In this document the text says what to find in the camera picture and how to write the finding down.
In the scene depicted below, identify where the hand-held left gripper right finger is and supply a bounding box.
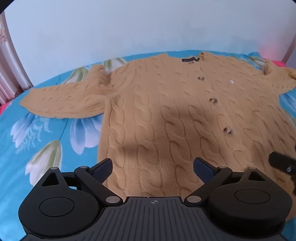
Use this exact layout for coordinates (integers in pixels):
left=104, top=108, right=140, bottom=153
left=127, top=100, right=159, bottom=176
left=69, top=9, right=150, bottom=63
left=184, top=157, right=270, bottom=207

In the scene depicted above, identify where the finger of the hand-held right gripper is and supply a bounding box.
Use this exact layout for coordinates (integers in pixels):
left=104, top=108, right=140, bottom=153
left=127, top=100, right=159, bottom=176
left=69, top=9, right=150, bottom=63
left=269, top=151, right=296, bottom=195

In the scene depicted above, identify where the pink curtain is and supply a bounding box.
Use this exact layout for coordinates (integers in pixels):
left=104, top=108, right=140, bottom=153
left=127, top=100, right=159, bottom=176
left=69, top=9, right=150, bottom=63
left=0, top=13, right=34, bottom=105

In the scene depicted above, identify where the blue floral bedsheet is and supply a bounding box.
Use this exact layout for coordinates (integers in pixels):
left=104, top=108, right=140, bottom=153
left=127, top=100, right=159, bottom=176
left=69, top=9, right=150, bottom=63
left=0, top=49, right=296, bottom=241

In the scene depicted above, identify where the tan cable-knit cardigan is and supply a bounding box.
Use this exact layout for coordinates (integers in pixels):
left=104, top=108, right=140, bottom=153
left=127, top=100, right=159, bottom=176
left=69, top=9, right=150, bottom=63
left=20, top=52, right=296, bottom=199

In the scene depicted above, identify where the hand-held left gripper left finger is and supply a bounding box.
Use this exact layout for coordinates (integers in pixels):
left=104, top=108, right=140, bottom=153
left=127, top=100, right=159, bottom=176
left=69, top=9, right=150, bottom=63
left=41, top=158, right=123, bottom=207

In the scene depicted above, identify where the red cloth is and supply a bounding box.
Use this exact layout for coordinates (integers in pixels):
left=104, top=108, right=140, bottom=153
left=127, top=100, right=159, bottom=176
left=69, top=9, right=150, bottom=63
left=271, top=59, right=287, bottom=68

